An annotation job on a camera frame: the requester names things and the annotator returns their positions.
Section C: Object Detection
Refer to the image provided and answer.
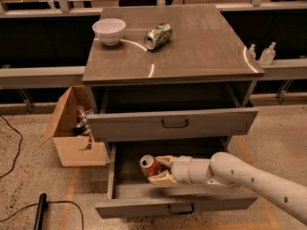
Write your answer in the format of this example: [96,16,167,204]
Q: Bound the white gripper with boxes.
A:
[149,155,213,185]

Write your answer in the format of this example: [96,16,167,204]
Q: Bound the red coke can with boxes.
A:
[139,154,161,177]

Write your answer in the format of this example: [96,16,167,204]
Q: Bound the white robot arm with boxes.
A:
[148,152,307,224]

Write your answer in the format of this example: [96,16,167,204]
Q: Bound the grey middle open drawer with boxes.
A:
[96,138,257,219]

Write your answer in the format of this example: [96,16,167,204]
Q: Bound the grey open drawer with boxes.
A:
[88,107,258,142]
[96,138,257,219]

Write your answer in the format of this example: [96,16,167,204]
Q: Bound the grey upper open drawer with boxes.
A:
[88,107,258,142]

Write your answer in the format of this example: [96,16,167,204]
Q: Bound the grey drawer cabinet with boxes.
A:
[81,4,266,146]

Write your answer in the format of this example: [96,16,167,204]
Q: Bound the green crushed soda can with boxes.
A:
[145,23,173,50]

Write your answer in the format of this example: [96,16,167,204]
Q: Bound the snack bags in box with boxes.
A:
[73,104,93,150]

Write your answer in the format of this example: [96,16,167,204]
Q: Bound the cardboard box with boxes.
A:
[41,85,108,167]

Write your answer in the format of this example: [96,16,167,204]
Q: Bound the small clear pump bottle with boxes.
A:
[248,44,256,59]

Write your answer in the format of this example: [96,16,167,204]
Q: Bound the white bowl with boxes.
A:
[92,18,126,46]

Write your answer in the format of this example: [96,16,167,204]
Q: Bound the clear sanitizer pump bottle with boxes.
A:
[259,42,276,65]

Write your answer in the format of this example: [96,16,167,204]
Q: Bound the grey metal railing shelf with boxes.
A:
[0,0,307,89]

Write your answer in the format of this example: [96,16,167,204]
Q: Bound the black floor cable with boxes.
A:
[0,114,24,179]

